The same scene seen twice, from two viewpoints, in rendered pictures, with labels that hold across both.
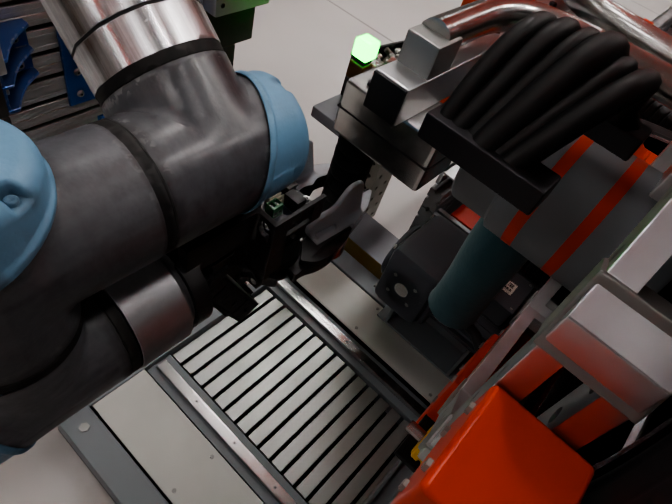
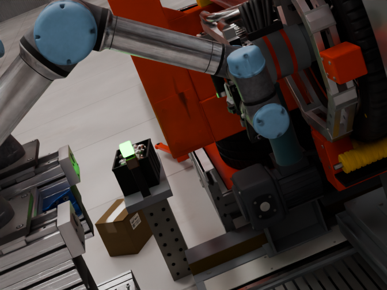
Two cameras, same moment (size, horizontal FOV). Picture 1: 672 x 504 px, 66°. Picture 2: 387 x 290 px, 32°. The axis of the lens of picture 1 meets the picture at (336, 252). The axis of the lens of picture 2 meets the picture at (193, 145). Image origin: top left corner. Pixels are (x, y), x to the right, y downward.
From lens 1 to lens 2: 1.42 m
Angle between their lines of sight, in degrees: 37
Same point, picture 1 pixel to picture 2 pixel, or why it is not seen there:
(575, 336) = (314, 23)
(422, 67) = (233, 34)
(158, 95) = (230, 50)
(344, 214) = not seen: hidden behind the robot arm
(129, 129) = not seen: hidden behind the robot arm
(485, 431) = (327, 52)
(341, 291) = (242, 272)
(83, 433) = not seen: outside the picture
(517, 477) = (339, 48)
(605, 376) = (324, 23)
